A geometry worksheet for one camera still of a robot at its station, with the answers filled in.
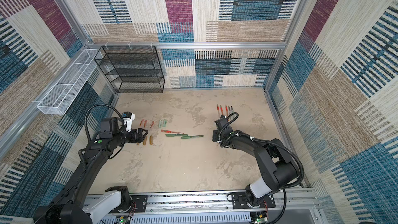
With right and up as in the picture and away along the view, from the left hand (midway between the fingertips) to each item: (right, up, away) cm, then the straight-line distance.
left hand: (140, 129), depth 81 cm
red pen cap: (-8, +1, +21) cm, 22 cm away
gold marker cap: (+4, -5, -4) cm, 8 cm away
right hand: (+41, -6, +12) cm, 43 cm away
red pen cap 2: (-5, +1, +21) cm, 21 cm away
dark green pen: (+16, -6, +13) cm, 22 cm away
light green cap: (+5, 0, +20) cm, 21 cm away
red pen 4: (+11, -4, +18) cm, 21 cm away
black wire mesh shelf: (-16, +37, +27) cm, 49 cm away
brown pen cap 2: (+1, -8, +13) cm, 15 cm away
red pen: (+43, +9, +27) cm, 51 cm away
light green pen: (+51, +9, +27) cm, 58 cm away
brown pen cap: (+3, -5, -11) cm, 12 cm away
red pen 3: (+49, +10, +27) cm, 57 cm away
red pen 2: (+45, +10, +27) cm, 54 cm away
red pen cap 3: (0, 0, +20) cm, 20 cm away
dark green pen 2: (+25, -7, +14) cm, 29 cm away
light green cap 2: (+8, +1, +20) cm, 22 cm away
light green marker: (+53, +9, +27) cm, 60 cm away
